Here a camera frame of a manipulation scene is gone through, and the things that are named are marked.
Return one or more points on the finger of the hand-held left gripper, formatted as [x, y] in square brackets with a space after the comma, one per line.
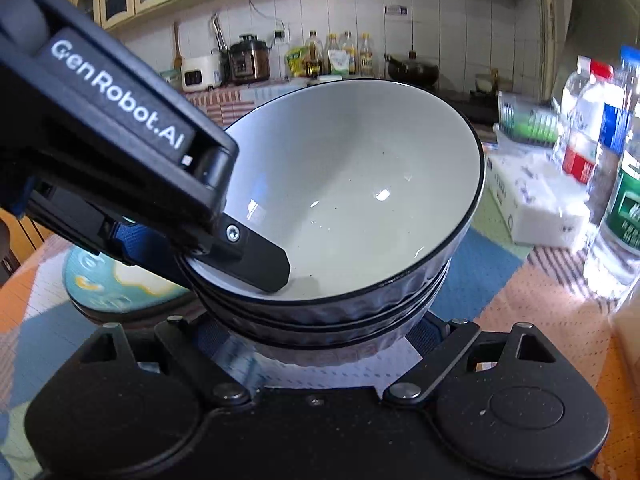
[260, 265]
[145, 245]

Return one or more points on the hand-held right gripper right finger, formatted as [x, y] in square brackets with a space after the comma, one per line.
[430, 335]

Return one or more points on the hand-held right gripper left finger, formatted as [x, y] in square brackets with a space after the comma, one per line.
[192, 347]

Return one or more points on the white bowl dark ribbed outside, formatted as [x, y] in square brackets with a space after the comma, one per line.
[360, 345]
[380, 307]
[350, 185]

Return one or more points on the teal plate with yellow letters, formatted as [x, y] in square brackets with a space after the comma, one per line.
[100, 280]

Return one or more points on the wooden spatula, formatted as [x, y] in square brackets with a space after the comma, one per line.
[177, 47]

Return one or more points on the white rice cooker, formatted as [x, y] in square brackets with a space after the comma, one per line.
[200, 70]

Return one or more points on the striped patchwork counter cloth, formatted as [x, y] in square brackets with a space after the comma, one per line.
[225, 100]

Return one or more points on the metal ladle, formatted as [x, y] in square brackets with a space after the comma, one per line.
[217, 35]

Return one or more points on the dark red pressure cooker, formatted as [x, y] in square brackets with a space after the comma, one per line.
[248, 62]

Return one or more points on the white tissue pack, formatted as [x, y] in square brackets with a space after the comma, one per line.
[535, 195]

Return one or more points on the beige box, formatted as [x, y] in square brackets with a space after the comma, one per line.
[627, 335]

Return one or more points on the yellow green packet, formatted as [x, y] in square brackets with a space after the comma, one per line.
[297, 61]

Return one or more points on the dark sauce bottle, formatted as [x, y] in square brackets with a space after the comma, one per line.
[313, 57]

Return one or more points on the white green bag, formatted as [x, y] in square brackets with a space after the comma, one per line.
[339, 63]

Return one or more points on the green label water bottle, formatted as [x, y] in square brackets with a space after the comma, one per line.
[617, 225]

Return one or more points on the yellow oil bottle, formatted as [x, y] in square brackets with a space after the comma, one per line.
[332, 42]
[348, 50]
[366, 55]

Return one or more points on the clear plastic basket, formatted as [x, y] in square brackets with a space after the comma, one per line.
[530, 120]

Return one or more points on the red label water bottle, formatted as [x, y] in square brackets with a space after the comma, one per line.
[585, 145]

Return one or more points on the black wok with lid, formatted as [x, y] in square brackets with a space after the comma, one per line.
[412, 69]

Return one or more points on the small white pot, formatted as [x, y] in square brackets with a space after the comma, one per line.
[487, 81]

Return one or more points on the clear water bottle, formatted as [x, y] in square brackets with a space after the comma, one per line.
[570, 95]

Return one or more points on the blue label water bottle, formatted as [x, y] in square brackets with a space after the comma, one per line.
[617, 115]

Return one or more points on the wall power socket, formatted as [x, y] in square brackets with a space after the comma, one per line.
[278, 34]

